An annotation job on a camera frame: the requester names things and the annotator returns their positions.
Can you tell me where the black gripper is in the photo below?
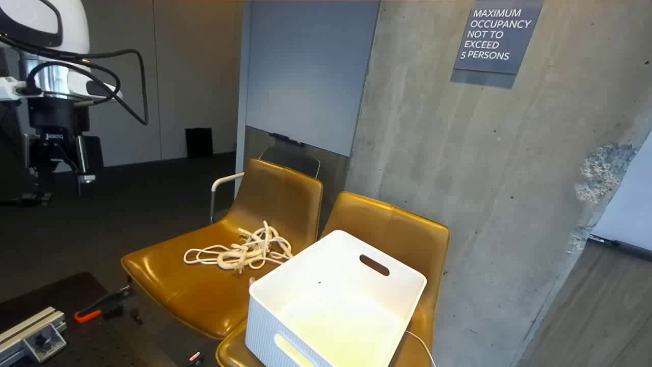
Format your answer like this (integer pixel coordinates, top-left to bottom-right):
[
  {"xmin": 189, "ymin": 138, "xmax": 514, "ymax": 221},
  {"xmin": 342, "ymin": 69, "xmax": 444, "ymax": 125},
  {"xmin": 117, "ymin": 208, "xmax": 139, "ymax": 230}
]
[{"xmin": 26, "ymin": 98, "xmax": 97, "ymax": 198}]

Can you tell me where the thick white braided rope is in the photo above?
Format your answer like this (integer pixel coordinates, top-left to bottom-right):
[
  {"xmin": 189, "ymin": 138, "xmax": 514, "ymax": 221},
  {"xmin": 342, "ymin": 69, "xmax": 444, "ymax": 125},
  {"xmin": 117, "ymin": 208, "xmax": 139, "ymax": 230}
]
[{"xmin": 181, "ymin": 220, "xmax": 295, "ymax": 275}]

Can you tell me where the thin white braided rope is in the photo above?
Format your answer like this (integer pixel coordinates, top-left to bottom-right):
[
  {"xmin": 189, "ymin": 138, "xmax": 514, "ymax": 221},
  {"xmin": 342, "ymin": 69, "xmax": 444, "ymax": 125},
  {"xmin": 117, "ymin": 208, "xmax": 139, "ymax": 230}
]
[{"xmin": 202, "ymin": 220, "xmax": 295, "ymax": 272}]

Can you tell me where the white plastic basket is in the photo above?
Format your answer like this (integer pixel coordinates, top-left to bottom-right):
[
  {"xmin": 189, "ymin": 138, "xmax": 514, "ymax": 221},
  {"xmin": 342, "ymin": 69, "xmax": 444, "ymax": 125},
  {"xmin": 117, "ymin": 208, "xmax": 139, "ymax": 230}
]
[{"xmin": 243, "ymin": 227, "xmax": 427, "ymax": 367}]

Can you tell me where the mustard yellow leather chair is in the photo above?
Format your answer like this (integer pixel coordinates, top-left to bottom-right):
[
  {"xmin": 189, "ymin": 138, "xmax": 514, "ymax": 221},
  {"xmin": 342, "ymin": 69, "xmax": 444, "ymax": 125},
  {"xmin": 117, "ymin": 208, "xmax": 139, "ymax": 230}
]
[
  {"xmin": 214, "ymin": 189, "xmax": 452, "ymax": 367},
  {"xmin": 120, "ymin": 156, "xmax": 327, "ymax": 342}
]

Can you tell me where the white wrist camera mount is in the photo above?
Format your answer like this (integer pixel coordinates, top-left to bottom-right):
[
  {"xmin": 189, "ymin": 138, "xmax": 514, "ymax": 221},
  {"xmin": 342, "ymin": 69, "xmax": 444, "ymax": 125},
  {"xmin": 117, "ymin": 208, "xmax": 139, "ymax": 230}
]
[{"xmin": 0, "ymin": 74, "xmax": 31, "ymax": 104}]

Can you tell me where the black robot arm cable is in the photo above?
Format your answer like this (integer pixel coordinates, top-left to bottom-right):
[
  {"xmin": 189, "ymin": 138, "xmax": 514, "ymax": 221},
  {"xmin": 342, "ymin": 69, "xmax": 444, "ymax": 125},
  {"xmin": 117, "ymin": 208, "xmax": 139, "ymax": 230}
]
[{"xmin": 0, "ymin": 32, "xmax": 151, "ymax": 128}]

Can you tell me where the orange handled black clamp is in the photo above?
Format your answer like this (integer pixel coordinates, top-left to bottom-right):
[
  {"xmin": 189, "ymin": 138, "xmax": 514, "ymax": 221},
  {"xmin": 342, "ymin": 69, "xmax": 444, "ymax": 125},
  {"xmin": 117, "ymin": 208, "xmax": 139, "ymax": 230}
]
[{"xmin": 71, "ymin": 283, "xmax": 135, "ymax": 326}]

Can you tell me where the black box by wall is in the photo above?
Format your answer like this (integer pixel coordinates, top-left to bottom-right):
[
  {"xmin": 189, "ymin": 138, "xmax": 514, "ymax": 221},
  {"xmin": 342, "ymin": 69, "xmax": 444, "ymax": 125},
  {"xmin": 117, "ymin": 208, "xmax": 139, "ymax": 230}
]
[{"xmin": 184, "ymin": 125, "xmax": 214, "ymax": 161}]

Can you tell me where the aluminium rail bracket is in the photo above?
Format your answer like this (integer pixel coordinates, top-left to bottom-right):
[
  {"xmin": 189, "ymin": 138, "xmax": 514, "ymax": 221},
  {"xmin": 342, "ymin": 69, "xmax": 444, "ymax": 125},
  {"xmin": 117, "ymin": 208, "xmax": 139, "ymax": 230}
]
[{"xmin": 0, "ymin": 303, "xmax": 70, "ymax": 367}]

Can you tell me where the thin white cable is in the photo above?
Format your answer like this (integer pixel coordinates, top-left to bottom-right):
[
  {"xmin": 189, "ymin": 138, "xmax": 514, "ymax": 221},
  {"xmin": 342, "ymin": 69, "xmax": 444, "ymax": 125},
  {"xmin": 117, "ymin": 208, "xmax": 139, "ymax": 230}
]
[{"xmin": 405, "ymin": 328, "xmax": 438, "ymax": 367}]

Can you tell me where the gray occupancy wall sign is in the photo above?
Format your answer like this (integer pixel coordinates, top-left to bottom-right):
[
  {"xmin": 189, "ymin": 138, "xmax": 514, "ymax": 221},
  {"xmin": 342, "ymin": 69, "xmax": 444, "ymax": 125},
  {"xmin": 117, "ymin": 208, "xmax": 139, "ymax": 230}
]
[{"xmin": 450, "ymin": 0, "xmax": 546, "ymax": 89}]

